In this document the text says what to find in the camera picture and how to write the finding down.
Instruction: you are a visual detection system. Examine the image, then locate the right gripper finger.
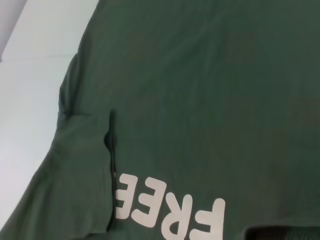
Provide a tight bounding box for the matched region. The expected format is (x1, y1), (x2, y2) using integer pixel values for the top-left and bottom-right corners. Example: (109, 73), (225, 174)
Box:
(245, 225), (289, 240)

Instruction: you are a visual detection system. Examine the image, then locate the dark green FREE t-shirt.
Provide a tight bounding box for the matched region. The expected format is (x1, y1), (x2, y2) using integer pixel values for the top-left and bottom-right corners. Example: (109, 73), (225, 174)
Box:
(0, 0), (320, 240)

